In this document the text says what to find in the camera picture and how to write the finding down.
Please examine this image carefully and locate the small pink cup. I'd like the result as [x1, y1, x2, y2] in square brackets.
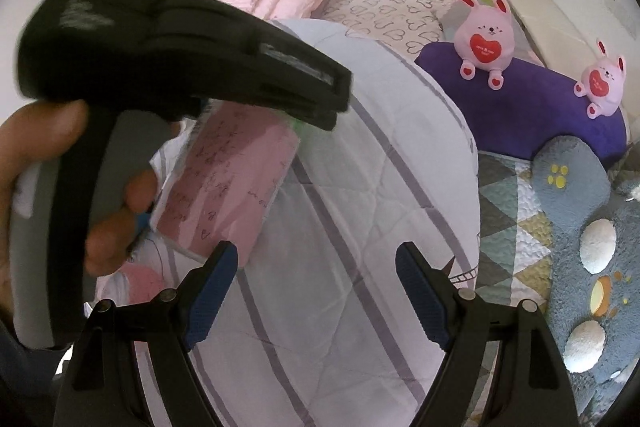
[96, 262, 165, 307]

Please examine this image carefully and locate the heart pattern pillow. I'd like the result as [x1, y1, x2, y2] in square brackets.
[321, 0, 454, 60]

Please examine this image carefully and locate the person's left hand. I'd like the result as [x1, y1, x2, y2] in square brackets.
[0, 98, 181, 323]

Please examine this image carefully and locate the white flat box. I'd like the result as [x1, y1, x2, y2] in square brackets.
[508, 0, 601, 80]

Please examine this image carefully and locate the geometric patterned bedspread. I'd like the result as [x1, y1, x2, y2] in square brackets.
[470, 150, 640, 427]

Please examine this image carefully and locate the green pink glass cup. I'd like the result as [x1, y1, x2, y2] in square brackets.
[152, 101, 306, 268]

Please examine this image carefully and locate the purple pillow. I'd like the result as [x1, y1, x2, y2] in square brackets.
[416, 41, 627, 167]

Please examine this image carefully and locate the small pink bunny plush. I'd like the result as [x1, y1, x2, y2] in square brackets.
[574, 39, 627, 119]

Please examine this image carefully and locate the large pink bunny plush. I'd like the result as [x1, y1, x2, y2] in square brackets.
[454, 0, 515, 91]

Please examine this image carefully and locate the white striped table cloth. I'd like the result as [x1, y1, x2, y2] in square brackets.
[191, 20, 480, 426]

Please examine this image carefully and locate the blue grey plush cushion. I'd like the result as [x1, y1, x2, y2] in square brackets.
[532, 136, 639, 426]

